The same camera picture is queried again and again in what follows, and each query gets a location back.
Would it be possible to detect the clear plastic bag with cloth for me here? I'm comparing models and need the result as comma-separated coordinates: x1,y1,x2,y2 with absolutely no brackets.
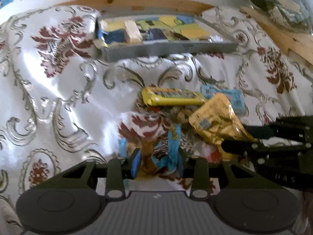
236,0,313,34

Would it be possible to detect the white floral printed blanket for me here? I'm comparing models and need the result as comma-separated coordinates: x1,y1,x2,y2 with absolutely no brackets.
0,4,313,235

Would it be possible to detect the dark navy snack packet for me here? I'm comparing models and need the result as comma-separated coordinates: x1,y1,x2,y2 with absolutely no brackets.
144,28,170,41

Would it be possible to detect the blue and gold snack packet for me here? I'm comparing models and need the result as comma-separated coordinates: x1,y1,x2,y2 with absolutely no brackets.
119,124,182,177

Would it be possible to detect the grey tray with painted picture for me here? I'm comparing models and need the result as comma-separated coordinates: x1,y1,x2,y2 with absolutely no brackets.
94,13,239,62

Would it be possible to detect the gold foil snack packet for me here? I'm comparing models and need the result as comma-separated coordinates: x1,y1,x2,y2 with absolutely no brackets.
188,93,258,145

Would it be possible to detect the yellow snack bar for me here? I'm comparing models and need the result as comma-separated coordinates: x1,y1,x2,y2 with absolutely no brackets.
141,87,206,107

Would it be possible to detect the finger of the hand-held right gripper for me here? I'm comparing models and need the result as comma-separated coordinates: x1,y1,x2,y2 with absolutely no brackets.
241,124,278,140
221,139,260,156

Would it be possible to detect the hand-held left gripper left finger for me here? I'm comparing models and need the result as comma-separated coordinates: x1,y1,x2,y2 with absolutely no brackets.
43,148,142,200

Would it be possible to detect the light blue snack packet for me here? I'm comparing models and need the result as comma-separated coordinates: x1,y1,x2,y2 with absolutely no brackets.
200,84,245,116

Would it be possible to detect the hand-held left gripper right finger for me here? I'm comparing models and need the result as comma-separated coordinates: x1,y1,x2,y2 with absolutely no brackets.
177,149,278,199

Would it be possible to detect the red white snack packet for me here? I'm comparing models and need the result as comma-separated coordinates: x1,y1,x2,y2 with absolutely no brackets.
204,144,224,163

